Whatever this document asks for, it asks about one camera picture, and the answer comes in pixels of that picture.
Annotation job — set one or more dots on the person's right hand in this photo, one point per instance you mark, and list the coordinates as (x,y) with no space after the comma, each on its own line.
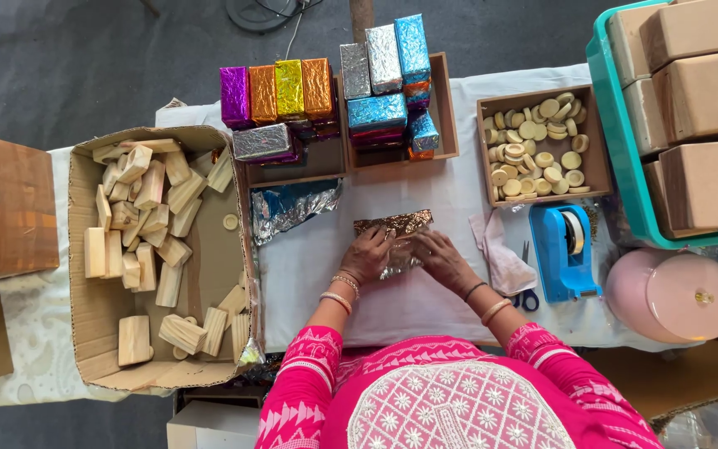
(446,262)

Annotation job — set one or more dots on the person's left hand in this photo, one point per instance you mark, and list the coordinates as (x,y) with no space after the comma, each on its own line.
(364,252)

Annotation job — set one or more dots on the person's left fingers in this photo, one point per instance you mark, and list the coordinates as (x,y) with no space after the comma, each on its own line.
(381,240)

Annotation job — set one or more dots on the person's right fingers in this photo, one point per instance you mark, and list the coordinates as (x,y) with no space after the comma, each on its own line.
(427,244)

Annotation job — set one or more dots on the bronze foil-wrapped block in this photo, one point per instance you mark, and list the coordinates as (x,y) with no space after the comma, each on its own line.
(396,223)

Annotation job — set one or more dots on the white tablecloth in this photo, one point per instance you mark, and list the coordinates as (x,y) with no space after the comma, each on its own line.
(421,187)

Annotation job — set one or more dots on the black wrist thread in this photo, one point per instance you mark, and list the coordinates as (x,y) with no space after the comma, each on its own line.
(475,290)

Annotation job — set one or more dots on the pale pink cloth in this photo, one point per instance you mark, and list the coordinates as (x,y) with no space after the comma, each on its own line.
(499,255)

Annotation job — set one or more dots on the pink bangle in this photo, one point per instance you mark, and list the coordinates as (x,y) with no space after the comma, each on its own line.
(336,301)
(496,310)

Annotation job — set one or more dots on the silver and blue foil sheets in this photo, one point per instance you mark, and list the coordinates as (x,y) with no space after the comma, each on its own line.
(290,209)

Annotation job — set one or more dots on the brown wooden tray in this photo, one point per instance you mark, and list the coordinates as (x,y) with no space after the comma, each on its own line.
(449,118)
(309,171)

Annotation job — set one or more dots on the blue tape dispenser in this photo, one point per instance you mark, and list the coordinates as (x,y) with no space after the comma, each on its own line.
(552,262)

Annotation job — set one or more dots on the heap of round wooden discs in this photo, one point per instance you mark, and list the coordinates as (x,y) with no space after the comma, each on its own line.
(536,149)

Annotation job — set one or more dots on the single wooden disc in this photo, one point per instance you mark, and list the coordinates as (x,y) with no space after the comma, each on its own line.
(230,222)

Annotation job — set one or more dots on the pink embroidered kurta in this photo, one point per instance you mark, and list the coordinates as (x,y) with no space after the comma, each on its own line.
(452,399)

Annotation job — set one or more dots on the stack of colourful foil-wrapped blocks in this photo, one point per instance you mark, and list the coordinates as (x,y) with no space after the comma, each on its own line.
(296,93)

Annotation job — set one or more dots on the wooden tray with discs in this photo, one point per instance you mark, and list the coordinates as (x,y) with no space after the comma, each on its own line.
(596,162)

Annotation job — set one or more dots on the teal plastic crate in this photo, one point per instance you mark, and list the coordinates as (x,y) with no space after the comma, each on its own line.
(614,149)

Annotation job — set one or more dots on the wooden pole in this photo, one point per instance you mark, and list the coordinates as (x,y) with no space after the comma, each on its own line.
(361,18)

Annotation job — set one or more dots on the pile of plain wooden blocks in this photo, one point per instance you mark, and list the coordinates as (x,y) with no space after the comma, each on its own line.
(147,206)

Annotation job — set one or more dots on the pink round lidded container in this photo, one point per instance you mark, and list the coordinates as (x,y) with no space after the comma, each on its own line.
(670,296)

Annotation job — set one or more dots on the white box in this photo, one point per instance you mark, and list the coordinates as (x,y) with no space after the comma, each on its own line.
(212,427)

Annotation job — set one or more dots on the black round stand base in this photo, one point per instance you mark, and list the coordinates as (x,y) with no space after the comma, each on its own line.
(259,14)

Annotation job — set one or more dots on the large brown cardboard sheet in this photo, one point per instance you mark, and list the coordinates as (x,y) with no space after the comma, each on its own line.
(677,374)

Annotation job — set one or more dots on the large open cardboard box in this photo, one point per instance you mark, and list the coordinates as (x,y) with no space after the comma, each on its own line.
(94,312)

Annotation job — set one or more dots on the stack of brown boxes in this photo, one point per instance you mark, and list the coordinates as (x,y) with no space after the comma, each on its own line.
(695,106)

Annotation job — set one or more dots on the clear plastic bag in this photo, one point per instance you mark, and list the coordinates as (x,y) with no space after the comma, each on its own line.
(714,427)

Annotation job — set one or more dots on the cream patterned cloth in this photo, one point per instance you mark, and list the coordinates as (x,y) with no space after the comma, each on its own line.
(35,349)

